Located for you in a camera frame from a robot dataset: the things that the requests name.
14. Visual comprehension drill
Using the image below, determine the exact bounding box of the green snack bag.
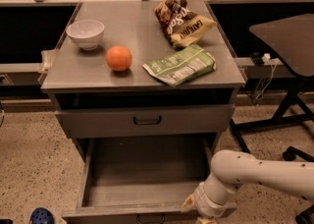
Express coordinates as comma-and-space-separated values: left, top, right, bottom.
142, 44, 216, 86

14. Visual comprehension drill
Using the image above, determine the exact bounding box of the grey metal drawer cabinet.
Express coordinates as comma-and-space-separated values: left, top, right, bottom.
42, 0, 244, 155

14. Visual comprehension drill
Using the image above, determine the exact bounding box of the dark side table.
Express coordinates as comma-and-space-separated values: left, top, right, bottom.
230, 14, 314, 153

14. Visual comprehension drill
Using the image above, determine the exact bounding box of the brown yellow chip bag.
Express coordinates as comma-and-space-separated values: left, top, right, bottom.
154, 0, 217, 48

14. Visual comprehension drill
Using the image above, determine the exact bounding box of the grey drawer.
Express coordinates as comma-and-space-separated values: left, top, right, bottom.
61, 135, 237, 224
56, 104, 235, 139

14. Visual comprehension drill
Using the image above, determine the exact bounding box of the blue perforated shoe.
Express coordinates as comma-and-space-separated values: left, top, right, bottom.
28, 207, 55, 224

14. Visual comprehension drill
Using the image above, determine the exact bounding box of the white power adapter with cable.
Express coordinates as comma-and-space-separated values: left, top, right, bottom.
254, 53, 277, 101

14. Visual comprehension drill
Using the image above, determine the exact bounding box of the orange ball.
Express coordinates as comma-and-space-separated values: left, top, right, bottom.
106, 46, 132, 72

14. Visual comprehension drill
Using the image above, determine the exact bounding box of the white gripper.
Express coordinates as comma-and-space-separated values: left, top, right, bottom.
182, 182, 229, 224

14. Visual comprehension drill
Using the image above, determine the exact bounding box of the grey top drawer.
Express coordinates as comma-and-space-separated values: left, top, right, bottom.
56, 104, 235, 139

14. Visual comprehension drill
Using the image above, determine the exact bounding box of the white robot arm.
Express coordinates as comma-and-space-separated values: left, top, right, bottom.
182, 149, 314, 219

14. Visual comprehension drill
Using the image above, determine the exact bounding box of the white ceramic bowl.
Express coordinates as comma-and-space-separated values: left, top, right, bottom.
66, 20, 105, 50

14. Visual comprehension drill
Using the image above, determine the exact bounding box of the black office chair base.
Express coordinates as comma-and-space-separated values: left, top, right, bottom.
282, 145, 314, 224

